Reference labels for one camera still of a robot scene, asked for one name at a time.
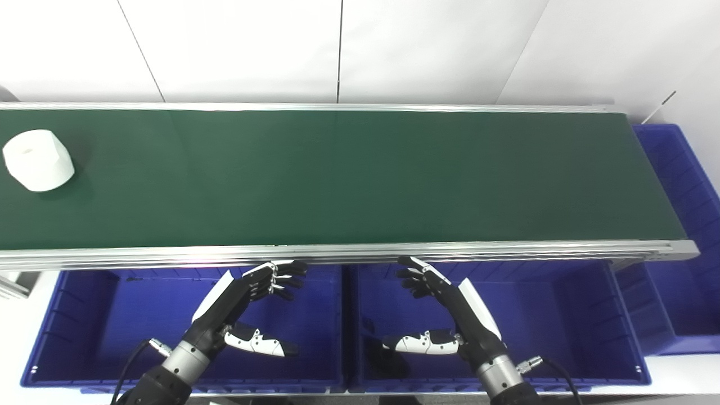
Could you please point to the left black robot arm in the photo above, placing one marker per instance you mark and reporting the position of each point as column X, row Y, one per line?
column 169, row 377

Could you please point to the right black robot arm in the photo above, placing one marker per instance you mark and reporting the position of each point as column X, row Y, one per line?
column 503, row 379

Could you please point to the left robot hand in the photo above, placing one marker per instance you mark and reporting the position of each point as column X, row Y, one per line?
column 225, row 315

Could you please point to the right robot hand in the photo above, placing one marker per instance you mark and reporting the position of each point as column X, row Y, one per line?
column 464, row 315

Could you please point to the blue plastic bin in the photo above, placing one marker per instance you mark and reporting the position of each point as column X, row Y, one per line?
column 506, row 320
column 185, row 326
column 678, row 236

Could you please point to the green conveyor belt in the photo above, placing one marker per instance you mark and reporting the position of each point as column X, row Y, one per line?
column 349, row 253
column 337, row 177

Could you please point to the white hexagonal nut part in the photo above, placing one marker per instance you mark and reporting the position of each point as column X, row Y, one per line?
column 38, row 160

